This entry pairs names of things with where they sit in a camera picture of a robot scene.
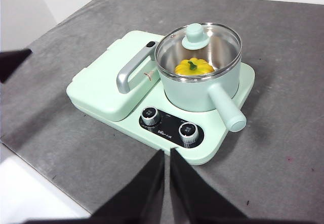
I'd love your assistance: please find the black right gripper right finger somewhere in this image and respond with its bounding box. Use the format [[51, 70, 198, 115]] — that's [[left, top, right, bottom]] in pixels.
[[170, 148, 248, 221]]

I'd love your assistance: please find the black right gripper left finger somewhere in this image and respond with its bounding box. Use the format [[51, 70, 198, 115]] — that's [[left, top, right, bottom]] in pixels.
[[91, 149, 166, 221]]

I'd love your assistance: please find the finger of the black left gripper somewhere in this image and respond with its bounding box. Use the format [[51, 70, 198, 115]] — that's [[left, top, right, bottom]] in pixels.
[[0, 49, 33, 83]]

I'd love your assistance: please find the yellow toy pumpkin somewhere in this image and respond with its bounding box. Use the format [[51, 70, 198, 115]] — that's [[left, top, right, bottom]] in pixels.
[[174, 57, 215, 76]]

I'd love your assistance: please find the glass lid with green knob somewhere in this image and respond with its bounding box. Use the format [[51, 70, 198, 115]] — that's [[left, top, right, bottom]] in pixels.
[[154, 23, 242, 82]]

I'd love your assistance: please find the mint green cooker base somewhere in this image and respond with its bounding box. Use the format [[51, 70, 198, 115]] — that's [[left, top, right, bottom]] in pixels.
[[66, 30, 256, 166]]

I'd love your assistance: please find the silver control knob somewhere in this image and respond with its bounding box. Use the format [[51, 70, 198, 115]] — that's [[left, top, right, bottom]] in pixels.
[[141, 107, 161, 126], [178, 123, 199, 144]]

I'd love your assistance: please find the black control panel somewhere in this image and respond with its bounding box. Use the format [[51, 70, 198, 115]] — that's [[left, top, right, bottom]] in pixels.
[[138, 107, 205, 149]]

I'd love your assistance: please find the mint green hinged griddle cover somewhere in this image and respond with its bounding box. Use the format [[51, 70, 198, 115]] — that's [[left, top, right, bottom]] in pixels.
[[66, 30, 166, 122]]

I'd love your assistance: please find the mint green pot with handle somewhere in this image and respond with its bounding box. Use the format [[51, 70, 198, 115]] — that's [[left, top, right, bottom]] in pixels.
[[154, 23, 248, 132]]

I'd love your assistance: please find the silver griddle cover handle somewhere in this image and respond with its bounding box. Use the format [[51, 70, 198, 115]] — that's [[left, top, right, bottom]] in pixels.
[[116, 41, 157, 94]]

